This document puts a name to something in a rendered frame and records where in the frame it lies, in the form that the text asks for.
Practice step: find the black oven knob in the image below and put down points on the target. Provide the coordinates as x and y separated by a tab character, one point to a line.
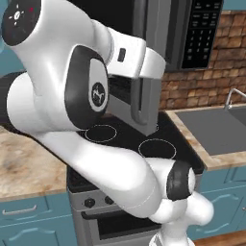
89	202
109	200

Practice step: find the teal drawer front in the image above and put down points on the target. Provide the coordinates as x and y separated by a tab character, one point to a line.
221	179
41	208

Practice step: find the grey oven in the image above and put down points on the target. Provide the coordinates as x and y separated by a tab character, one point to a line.
86	230

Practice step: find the teal cupboard door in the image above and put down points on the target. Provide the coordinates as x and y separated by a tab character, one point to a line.
224	211
38	233

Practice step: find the black microwave oven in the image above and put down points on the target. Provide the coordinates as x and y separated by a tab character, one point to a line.
201	32

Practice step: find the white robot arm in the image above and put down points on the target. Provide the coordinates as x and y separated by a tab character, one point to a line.
57	64

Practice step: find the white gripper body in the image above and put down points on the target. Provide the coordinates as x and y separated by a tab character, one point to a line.
153	64

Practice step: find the silver tap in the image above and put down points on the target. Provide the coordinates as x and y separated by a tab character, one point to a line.
229	99

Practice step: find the grey sink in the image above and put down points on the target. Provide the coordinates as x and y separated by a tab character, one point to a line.
211	131

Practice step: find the black hob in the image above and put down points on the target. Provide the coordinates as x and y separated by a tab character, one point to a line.
169	134

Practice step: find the grey microwave door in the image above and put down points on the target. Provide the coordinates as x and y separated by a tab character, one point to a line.
153	25

